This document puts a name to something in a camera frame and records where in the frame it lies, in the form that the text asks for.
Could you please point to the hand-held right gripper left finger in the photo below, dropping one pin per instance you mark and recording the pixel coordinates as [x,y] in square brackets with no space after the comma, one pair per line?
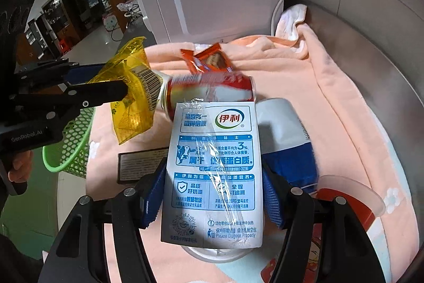
[154,190]

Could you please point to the small red stool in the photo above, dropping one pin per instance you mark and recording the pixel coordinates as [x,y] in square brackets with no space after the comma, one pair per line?
[65,46]

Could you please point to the orange snack wrapper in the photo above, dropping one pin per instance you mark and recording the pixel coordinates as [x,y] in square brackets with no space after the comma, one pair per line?
[212,57]

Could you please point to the green plastic basket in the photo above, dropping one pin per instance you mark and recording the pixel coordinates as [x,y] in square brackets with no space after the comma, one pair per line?
[74,137]

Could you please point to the white milk carton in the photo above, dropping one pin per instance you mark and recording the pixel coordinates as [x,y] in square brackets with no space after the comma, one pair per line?
[212,170]

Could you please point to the red instant noodle cup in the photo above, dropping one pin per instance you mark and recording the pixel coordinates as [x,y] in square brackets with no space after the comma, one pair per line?
[361,213]

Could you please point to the peach flower blanket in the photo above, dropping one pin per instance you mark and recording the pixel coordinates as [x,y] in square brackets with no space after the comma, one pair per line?
[347,104]

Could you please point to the person's left hand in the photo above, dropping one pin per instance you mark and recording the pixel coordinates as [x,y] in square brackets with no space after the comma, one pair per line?
[20,167]

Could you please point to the white plastic bowl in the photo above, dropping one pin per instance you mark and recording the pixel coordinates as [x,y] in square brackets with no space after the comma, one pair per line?
[212,254]

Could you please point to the small black box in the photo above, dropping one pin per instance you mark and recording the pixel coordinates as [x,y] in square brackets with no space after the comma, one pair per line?
[139,163]

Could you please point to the clear plastic bag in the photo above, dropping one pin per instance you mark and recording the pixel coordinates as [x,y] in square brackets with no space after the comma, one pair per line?
[129,6]

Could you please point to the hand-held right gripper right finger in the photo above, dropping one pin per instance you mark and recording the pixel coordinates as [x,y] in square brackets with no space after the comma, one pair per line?
[273,200]

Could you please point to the colourful dotted box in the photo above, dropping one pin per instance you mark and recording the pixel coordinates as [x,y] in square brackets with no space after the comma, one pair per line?
[111,22]

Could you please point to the yellow plastic wrapper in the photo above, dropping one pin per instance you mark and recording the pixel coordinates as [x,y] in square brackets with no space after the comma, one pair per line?
[132,124]

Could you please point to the red drink can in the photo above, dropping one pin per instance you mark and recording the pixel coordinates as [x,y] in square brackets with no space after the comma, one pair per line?
[232,87]

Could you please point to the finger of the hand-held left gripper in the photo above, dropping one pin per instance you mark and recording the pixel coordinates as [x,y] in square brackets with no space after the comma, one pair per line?
[99,94]
[82,72]

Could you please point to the dark display cabinet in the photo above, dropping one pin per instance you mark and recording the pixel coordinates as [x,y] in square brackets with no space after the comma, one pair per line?
[56,17]

